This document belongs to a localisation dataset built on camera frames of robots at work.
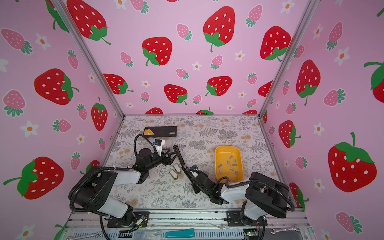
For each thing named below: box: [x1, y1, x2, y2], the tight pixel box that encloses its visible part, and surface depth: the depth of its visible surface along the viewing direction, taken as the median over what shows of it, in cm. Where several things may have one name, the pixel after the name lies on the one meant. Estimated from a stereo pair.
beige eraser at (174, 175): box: [169, 169, 179, 181], surface depth 89 cm
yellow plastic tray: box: [215, 145, 244, 183], surface depth 95 cm
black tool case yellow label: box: [143, 126, 177, 138], surface depth 110 cm
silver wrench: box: [270, 227, 301, 235], surface depth 73 cm
